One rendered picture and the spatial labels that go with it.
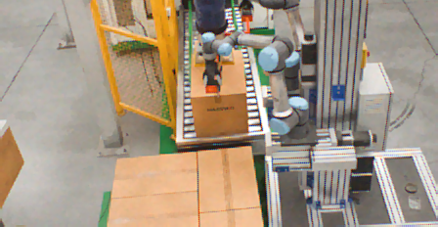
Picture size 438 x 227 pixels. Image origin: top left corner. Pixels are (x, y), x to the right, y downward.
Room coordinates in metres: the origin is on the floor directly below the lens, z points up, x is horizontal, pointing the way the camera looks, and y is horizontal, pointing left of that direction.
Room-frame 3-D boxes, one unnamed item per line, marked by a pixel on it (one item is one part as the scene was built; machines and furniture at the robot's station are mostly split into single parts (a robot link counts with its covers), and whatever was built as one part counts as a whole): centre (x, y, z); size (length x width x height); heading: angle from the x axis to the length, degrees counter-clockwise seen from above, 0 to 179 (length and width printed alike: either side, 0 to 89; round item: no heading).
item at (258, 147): (2.87, 0.03, 0.47); 0.70 x 0.03 x 0.15; 90
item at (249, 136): (2.87, 0.03, 0.58); 0.70 x 0.03 x 0.06; 90
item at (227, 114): (3.22, 0.03, 0.75); 0.60 x 0.40 x 0.40; 178
